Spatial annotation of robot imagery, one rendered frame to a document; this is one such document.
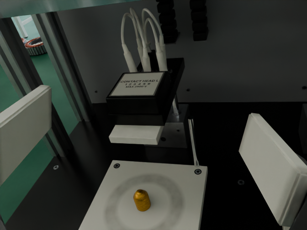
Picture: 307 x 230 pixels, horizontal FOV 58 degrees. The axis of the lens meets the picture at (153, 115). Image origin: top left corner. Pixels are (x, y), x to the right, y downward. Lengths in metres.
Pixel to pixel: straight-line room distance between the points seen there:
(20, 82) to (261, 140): 0.36
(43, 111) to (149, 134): 0.17
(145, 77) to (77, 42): 0.25
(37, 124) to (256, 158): 0.13
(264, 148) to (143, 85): 0.20
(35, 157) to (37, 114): 0.42
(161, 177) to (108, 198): 0.08
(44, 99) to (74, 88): 0.36
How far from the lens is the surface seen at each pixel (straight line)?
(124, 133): 0.33
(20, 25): 4.38
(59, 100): 0.74
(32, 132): 0.17
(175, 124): 0.42
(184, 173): 0.40
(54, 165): 0.51
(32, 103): 0.16
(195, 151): 0.39
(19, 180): 0.56
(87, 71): 0.59
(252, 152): 0.18
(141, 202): 0.36
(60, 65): 0.54
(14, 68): 0.44
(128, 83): 0.35
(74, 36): 0.57
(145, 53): 0.37
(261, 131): 0.17
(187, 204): 0.37
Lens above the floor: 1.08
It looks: 36 degrees down
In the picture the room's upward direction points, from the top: 13 degrees counter-clockwise
